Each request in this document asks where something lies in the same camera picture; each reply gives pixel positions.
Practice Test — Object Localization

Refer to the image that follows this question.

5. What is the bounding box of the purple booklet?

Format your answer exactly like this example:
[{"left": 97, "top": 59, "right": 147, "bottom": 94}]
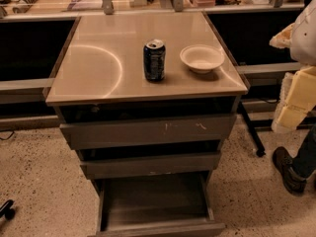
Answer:
[{"left": 67, "top": 0, "right": 102, "bottom": 11}]

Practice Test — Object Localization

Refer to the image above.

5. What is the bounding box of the dark trouser leg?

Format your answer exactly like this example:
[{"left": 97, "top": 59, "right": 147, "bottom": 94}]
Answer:
[{"left": 292, "top": 125, "right": 316, "bottom": 179}]

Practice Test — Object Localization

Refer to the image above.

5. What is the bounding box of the black table leg frame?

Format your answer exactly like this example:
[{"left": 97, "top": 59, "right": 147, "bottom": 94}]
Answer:
[{"left": 237, "top": 101, "right": 316, "bottom": 158}]

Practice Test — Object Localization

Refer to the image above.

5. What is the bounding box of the grey top drawer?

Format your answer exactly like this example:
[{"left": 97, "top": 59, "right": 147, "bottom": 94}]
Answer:
[{"left": 60, "top": 115, "right": 236, "bottom": 150}]

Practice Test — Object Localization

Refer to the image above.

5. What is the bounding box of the open grey bottom drawer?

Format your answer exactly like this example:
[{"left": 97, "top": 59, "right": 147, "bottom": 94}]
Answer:
[{"left": 90, "top": 173, "right": 225, "bottom": 237}]

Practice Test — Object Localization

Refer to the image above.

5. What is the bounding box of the dark blue pepsi can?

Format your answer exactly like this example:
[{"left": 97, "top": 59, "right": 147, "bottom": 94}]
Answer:
[{"left": 143, "top": 39, "right": 166, "bottom": 81}]

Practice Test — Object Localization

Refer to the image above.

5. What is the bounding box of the black chair caster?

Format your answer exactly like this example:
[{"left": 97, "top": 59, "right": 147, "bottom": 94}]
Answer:
[{"left": 0, "top": 199, "right": 15, "bottom": 220}]

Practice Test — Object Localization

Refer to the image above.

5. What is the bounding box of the white bowl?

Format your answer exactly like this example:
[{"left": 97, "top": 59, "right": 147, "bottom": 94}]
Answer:
[{"left": 180, "top": 44, "right": 225, "bottom": 74}]

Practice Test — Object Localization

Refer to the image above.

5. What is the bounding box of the grey drawer cabinet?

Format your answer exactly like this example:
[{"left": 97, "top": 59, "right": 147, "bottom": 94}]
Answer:
[{"left": 45, "top": 11, "right": 249, "bottom": 237}]

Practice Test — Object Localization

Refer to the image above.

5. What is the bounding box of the grey middle drawer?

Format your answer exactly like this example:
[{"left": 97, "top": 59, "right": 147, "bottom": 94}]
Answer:
[{"left": 81, "top": 152, "right": 220, "bottom": 180}]

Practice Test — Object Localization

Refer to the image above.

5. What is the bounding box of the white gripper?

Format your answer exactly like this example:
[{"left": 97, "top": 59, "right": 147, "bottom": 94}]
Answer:
[{"left": 272, "top": 66, "right": 316, "bottom": 133}]

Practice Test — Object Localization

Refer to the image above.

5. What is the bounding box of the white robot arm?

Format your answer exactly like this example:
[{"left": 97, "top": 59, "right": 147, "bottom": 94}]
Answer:
[{"left": 270, "top": 0, "right": 316, "bottom": 133}]

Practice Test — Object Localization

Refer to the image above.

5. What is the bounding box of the brown shoe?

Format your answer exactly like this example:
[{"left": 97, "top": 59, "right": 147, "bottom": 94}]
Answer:
[{"left": 273, "top": 147, "right": 306, "bottom": 196}]

